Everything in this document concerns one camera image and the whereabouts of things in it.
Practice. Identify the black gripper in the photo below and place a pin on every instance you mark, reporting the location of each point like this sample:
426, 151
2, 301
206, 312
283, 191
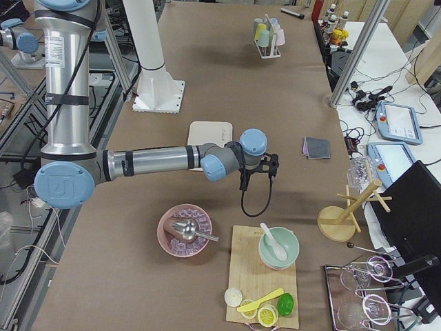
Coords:
250, 170

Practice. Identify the cream rabbit tray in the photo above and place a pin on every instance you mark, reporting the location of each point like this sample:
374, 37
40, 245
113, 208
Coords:
218, 132

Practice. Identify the mint green cup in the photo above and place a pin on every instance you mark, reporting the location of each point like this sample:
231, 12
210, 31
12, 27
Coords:
263, 39

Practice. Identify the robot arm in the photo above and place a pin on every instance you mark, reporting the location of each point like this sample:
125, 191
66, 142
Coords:
71, 167
16, 36

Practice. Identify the pink cup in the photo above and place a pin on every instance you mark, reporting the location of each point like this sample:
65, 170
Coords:
280, 37

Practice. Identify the white cup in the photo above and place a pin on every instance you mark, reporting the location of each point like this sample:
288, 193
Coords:
275, 28

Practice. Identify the yellow cup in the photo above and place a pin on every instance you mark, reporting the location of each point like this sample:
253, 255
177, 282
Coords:
259, 28

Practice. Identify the light blue cup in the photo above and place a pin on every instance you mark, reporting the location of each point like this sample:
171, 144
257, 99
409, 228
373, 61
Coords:
273, 21

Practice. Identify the grey cup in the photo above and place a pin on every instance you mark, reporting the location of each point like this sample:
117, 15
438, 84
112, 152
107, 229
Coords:
257, 21

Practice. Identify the metal tray with glasses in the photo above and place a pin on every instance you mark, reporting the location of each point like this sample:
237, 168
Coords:
357, 295

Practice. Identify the purple cloth under grey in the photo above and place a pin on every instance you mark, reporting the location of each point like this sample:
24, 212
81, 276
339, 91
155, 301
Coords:
304, 147

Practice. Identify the grey folded cloth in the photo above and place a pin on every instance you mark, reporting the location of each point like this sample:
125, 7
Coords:
318, 148

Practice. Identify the white ceramic spoon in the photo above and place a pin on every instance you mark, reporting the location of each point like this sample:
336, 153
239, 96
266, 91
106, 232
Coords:
279, 251

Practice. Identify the wooden mug tree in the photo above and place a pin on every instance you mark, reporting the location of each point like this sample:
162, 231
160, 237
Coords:
339, 224

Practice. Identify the clear glass mug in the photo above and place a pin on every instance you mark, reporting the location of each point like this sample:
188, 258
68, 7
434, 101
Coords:
357, 173

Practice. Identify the metal ice scoop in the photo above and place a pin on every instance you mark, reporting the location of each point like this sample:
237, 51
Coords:
188, 229

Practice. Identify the pink ice bowl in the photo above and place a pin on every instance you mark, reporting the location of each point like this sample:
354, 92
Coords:
175, 246

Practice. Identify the bamboo cutting board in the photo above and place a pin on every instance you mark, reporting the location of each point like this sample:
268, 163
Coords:
253, 278

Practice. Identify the blue teach pendant near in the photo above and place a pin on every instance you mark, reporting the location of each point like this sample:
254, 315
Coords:
391, 160

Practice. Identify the blue teach pendant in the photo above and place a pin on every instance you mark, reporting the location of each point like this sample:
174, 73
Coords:
391, 160
398, 123

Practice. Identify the yellow plastic knife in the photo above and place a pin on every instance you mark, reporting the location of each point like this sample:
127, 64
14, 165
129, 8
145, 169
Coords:
254, 305

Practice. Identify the blue teach pendant far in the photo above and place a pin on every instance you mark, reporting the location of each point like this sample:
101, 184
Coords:
398, 123

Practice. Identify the green lime toy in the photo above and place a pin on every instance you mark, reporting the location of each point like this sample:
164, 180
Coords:
285, 304

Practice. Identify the metal cylinder black cap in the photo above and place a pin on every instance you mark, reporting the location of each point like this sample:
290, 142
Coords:
292, 13

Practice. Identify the lemon slice toy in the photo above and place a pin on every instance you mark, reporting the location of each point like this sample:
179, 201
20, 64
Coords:
267, 316

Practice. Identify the black monitor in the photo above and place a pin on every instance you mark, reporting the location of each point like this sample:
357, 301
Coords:
413, 226

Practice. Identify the white wire cup rack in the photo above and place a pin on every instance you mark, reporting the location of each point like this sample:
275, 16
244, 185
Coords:
272, 51

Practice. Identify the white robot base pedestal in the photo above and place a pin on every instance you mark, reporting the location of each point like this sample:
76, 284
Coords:
157, 91

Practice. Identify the aluminium frame post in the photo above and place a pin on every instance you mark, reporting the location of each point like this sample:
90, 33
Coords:
368, 29

